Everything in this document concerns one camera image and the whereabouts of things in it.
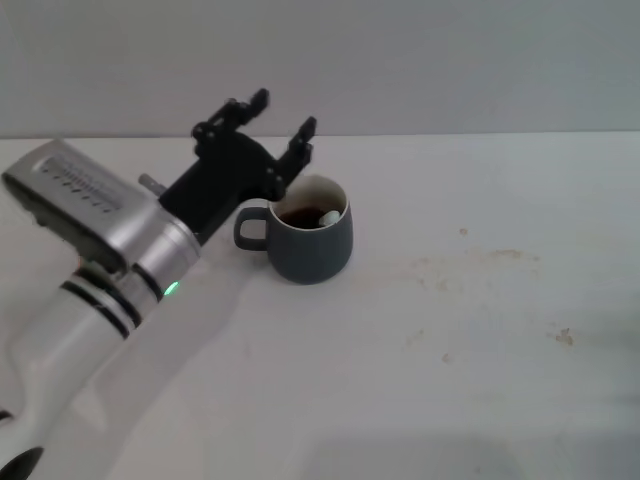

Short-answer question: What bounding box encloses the dark grey ceramic mug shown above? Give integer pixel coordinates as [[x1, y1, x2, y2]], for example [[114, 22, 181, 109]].
[[233, 173, 354, 286]]

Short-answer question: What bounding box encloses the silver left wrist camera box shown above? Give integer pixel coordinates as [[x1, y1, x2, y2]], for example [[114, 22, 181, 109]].
[[1, 139, 162, 274]]

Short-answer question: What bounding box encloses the grey left wrist cable plug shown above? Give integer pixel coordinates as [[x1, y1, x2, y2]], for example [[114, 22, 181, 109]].
[[139, 172, 167, 194]]

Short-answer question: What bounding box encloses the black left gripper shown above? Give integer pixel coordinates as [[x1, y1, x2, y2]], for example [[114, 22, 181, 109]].
[[158, 88, 318, 247]]

